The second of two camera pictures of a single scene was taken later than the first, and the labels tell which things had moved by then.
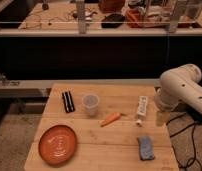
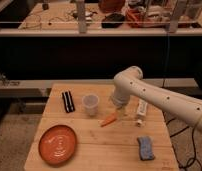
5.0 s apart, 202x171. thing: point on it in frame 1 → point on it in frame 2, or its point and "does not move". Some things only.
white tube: x=142 y=110 does not move
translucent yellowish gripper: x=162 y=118 → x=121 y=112
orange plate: x=58 y=145 does not move
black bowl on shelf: x=113 y=21 does not move
